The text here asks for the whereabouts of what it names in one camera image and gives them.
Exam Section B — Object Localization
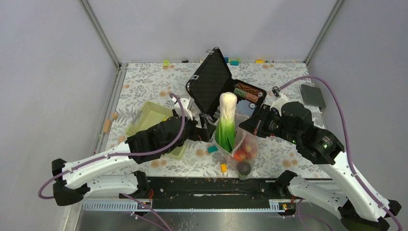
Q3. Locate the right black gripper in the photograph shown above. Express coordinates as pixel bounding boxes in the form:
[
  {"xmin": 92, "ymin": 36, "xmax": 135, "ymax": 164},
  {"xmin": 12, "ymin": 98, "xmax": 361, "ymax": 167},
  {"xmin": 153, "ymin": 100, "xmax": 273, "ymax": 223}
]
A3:
[{"xmin": 239, "ymin": 103, "xmax": 300, "ymax": 144}]

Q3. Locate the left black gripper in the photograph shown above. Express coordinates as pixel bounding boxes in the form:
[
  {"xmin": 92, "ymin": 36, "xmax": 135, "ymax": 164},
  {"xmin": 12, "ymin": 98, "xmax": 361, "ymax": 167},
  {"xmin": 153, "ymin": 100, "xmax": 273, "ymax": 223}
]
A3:
[{"xmin": 165, "ymin": 110, "xmax": 217, "ymax": 154}]

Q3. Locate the white green leek toy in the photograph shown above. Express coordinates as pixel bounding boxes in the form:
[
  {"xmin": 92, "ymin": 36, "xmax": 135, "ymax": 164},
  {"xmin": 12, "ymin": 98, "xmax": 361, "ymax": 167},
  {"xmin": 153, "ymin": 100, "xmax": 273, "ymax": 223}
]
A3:
[{"xmin": 215, "ymin": 92, "xmax": 237, "ymax": 153}]

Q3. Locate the red strawberry bunch toy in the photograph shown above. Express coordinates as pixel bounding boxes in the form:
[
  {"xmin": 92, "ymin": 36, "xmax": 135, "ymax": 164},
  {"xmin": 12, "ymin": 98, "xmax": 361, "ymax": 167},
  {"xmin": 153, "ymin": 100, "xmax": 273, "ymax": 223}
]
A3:
[{"xmin": 240, "ymin": 139, "xmax": 259, "ymax": 159}]

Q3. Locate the clear zip top bag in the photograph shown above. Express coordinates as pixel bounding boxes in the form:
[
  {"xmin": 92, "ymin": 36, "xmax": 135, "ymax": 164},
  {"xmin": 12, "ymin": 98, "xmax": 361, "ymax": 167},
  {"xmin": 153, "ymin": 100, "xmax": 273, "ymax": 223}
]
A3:
[{"xmin": 213, "ymin": 125, "xmax": 258, "ymax": 180}]

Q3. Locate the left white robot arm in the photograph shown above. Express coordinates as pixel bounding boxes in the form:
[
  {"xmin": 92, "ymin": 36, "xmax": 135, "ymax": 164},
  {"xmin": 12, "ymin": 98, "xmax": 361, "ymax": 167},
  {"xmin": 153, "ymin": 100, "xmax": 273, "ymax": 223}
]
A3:
[{"xmin": 51, "ymin": 114, "xmax": 216, "ymax": 206}]

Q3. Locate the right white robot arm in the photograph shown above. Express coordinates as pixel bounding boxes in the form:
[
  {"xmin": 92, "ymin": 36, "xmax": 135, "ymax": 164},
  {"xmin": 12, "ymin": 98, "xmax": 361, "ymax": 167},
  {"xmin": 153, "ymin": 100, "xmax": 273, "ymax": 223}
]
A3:
[{"xmin": 239, "ymin": 102, "xmax": 401, "ymax": 231}]

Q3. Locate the teal small block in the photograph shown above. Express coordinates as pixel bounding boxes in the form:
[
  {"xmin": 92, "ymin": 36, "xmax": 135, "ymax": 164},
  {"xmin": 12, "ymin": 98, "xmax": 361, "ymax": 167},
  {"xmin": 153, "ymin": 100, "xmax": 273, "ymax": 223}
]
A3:
[{"xmin": 207, "ymin": 145, "xmax": 218, "ymax": 154}]

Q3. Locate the blue playing cards deck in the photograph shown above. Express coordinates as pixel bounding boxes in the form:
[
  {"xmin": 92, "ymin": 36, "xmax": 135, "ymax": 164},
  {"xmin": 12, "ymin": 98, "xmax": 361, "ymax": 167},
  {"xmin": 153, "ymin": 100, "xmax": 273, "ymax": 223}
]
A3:
[{"xmin": 236, "ymin": 100, "xmax": 256, "ymax": 117}]

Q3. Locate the yellow small block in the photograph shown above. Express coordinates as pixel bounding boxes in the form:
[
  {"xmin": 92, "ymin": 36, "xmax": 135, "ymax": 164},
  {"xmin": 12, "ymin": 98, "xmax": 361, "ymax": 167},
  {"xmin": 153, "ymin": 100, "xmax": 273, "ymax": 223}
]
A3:
[{"xmin": 220, "ymin": 163, "xmax": 228, "ymax": 173}]

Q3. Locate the black poker chip case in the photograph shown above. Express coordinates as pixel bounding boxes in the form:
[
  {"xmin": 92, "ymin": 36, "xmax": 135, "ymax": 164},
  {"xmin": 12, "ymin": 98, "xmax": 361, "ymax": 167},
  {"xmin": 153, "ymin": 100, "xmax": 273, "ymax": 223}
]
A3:
[{"xmin": 185, "ymin": 47, "xmax": 267, "ymax": 117}]

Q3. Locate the green plastic basket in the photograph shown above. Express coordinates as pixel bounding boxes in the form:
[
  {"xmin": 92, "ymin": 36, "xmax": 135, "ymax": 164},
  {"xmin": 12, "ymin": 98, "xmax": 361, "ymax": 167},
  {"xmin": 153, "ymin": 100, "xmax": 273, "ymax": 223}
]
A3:
[{"xmin": 125, "ymin": 102, "xmax": 184, "ymax": 157}]

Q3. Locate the dark grey lego baseplate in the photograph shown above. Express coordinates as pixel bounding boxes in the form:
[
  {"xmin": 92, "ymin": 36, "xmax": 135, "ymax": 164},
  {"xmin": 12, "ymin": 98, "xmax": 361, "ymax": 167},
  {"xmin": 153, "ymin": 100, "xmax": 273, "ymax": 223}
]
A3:
[{"xmin": 300, "ymin": 84, "xmax": 326, "ymax": 109}]

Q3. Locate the wooden block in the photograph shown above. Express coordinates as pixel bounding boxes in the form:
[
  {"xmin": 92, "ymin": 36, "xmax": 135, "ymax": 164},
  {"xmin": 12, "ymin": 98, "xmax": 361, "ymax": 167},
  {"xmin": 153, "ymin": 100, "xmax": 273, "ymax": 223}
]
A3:
[{"xmin": 102, "ymin": 118, "xmax": 112, "ymax": 134}]

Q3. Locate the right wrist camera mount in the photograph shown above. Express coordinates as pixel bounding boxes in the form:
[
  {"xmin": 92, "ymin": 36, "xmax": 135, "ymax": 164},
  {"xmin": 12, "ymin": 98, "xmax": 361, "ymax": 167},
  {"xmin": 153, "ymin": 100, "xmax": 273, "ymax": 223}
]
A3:
[{"xmin": 271, "ymin": 89, "xmax": 289, "ymax": 113}]

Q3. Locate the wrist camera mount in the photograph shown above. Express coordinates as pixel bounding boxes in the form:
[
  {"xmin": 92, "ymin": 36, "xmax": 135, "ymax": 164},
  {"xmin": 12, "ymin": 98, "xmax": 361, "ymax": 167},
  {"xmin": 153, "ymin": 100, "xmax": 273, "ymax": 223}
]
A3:
[
  {"xmin": 171, "ymin": 97, "xmax": 194, "ymax": 120},
  {"xmin": 271, "ymin": 89, "xmax": 289, "ymax": 113}
]

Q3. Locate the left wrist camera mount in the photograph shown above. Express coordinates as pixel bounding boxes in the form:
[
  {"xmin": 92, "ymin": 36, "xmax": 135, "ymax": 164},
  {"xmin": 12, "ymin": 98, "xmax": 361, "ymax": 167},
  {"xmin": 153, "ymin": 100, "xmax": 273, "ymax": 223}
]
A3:
[{"xmin": 171, "ymin": 97, "xmax": 194, "ymax": 120}]

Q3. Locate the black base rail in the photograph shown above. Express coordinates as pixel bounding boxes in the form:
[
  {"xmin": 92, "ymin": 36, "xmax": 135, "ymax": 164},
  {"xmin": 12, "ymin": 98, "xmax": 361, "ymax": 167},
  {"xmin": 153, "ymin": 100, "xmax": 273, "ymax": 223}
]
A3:
[{"xmin": 129, "ymin": 177, "xmax": 297, "ymax": 209}]

